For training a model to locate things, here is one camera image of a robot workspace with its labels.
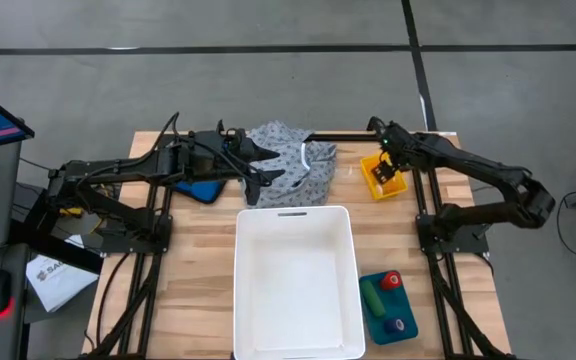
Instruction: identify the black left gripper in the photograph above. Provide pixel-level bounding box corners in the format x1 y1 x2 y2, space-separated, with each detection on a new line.
182 127 287 207

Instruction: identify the black aluminium table frame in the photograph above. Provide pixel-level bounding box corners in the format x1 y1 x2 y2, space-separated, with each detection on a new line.
81 115 514 360

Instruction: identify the red bandage roll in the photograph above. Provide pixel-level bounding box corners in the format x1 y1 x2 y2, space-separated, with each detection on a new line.
379 270 403 292

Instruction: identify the blue cloth garment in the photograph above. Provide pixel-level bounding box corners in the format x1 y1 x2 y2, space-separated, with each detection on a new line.
172 177 228 205

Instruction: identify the green bandage roll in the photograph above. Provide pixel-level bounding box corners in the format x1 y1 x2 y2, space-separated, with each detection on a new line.
359 279 387 319

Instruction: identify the white perforated plastic basket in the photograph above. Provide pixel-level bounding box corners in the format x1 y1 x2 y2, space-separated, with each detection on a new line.
232 204 367 360

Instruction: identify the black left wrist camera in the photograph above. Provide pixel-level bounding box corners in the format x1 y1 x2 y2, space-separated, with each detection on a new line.
187 144 218 175

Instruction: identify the small yellow plastic basket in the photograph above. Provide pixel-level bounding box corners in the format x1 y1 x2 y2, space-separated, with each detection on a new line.
359 151 410 202

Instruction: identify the grey patterned hospital gown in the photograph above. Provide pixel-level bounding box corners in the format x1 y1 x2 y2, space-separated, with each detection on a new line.
240 121 338 209

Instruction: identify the yellow cable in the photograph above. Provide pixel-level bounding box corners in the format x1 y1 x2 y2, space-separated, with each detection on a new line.
59 187 114 236

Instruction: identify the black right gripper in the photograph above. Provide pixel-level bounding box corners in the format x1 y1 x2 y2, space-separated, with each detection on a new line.
370 119 419 186

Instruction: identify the teal plastic tray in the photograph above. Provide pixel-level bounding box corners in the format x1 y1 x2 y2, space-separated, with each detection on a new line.
359 270 419 346

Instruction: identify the white paper booklet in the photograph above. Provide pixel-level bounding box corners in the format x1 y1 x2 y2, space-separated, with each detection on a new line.
25 253 100 314

